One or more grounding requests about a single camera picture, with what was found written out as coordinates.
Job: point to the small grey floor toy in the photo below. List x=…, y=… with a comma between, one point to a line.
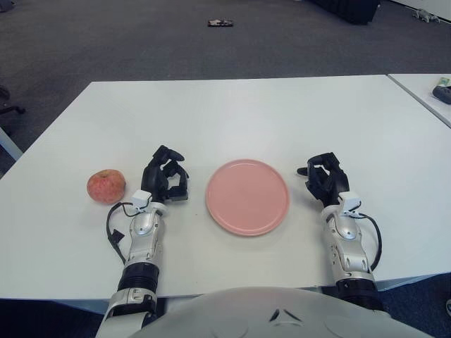
x=424, y=15

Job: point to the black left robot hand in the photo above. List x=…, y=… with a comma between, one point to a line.
x=151, y=176

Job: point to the black office chair base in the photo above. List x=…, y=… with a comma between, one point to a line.
x=4, y=92

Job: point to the small dark floor object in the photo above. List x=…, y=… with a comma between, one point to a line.
x=221, y=23

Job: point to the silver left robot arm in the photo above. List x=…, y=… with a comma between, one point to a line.
x=141, y=239

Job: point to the pink plate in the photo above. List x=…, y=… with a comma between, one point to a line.
x=246, y=197

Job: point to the green packet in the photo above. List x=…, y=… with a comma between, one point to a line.
x=445, y=81

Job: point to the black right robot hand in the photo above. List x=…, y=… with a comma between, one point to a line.
x=338, y=179

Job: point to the black caster wheel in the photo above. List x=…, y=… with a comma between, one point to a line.
x=449, y=308

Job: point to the red apple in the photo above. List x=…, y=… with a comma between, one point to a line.
x=105, y=186

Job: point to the white table leg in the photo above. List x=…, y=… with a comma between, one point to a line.
x=8, y=141

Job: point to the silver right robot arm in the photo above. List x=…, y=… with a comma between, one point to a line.
x=347, y=246

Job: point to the grey robot torso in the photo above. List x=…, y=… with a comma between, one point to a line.
x=246, y=313

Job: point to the black case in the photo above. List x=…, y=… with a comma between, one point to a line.
x=352, y=10

